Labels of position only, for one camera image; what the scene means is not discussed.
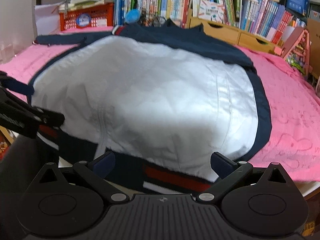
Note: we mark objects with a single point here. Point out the brown cardboard box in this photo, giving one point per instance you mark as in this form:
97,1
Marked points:
314,47

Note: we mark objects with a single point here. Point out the miniature bicycle model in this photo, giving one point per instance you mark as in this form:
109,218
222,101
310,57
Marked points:
156,21

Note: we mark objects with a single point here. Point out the blue plush ball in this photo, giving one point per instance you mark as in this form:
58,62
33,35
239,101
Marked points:
132,15

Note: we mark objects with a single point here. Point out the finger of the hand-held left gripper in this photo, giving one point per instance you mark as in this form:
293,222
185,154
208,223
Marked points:
17,115
15,86

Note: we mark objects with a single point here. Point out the wooden desktop drawer organizer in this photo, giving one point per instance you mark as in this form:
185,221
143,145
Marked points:
225,33

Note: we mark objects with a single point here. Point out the white paper sheets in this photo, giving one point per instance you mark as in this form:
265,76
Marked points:
46,20

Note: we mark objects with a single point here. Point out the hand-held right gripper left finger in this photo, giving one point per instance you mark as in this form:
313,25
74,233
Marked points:
106,161

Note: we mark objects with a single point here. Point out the pink blanket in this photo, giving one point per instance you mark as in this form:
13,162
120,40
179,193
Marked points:
287,117

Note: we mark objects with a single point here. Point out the red plastic crate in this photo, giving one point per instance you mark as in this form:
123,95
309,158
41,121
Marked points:
100,15

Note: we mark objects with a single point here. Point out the row of colourful books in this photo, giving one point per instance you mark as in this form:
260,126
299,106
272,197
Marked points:
262,15
170,2

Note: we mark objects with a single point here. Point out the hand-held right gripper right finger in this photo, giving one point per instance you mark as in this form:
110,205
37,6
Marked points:
220,162

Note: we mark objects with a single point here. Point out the pink abacus toy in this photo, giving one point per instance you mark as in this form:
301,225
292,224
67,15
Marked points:
297,42

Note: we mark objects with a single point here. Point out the white and navy jacket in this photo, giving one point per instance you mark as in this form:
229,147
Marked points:
150,92

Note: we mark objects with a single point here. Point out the white box with pencil print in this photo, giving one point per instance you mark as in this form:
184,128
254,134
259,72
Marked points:
211,11

